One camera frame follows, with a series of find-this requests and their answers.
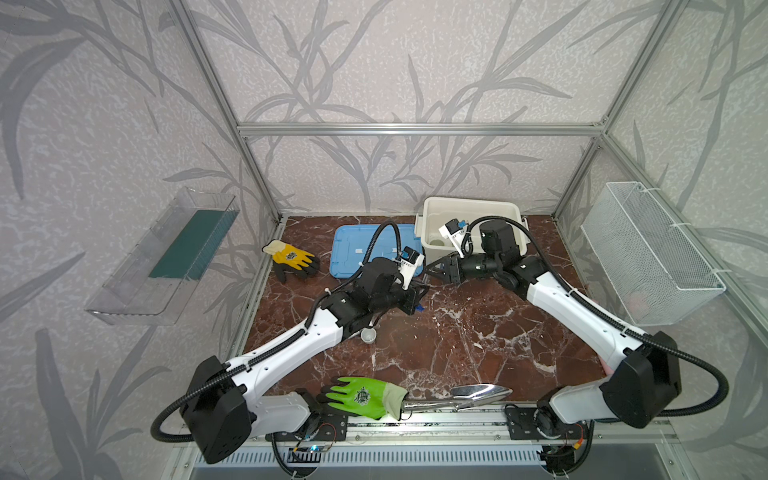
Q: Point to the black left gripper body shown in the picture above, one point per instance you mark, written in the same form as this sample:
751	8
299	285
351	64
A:
413	297

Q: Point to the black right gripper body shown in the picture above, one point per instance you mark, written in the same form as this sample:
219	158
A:
456	267

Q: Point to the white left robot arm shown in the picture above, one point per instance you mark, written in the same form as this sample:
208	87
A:
227	402

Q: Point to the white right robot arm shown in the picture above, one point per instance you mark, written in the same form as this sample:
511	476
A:
644	370

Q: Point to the blue plastic bin lid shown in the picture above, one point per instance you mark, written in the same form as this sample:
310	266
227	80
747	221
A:
351	242

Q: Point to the white plastic storage bin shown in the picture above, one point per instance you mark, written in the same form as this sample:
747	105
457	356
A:
439	210

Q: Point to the yellow black work glove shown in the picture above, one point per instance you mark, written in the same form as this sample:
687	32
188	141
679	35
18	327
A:
287	258

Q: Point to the green work glove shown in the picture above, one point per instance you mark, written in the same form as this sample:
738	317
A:
366	397

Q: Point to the silver metal trowel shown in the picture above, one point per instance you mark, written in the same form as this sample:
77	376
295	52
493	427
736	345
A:
461	397

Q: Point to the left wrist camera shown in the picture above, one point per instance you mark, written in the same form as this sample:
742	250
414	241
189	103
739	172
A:
410	261

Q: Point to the white wire mesh basket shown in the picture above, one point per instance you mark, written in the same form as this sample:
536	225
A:
658	274

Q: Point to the clear plastic wall shelf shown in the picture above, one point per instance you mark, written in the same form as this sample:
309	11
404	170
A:
159	275

